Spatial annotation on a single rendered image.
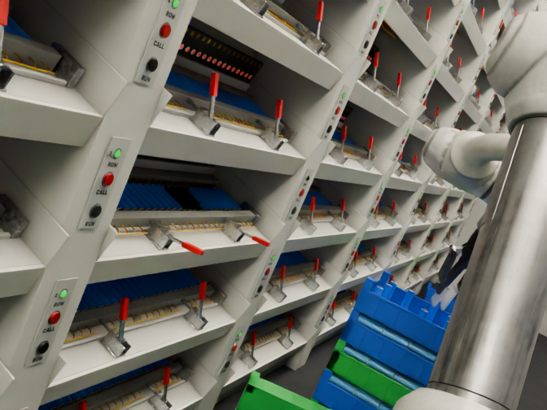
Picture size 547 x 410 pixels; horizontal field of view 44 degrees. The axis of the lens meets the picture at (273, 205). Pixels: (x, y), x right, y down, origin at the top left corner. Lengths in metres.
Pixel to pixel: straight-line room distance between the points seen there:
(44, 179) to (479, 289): 0.53
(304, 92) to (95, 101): 0.71
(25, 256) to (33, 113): 0.20
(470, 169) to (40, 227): 0.91
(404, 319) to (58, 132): 1.02
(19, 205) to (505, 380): 0.60
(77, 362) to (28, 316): 0.22
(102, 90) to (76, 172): 0.10
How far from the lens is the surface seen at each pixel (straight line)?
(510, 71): 0.97
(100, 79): 0.82
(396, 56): 2.15
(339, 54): 1.44
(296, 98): 1.46
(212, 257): 1.26
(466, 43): 2.84
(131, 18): 0.82
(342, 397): 1.67
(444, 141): 1.50
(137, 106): 0.86
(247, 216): 1.42
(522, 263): 0.85
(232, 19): 0.98
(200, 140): 1.02
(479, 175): 1.48
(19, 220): 0.86
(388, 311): 1.60
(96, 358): 1.12
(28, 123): 0.74
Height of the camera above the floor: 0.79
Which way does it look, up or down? 9 degrees down
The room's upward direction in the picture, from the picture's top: 23 degrees clockwise
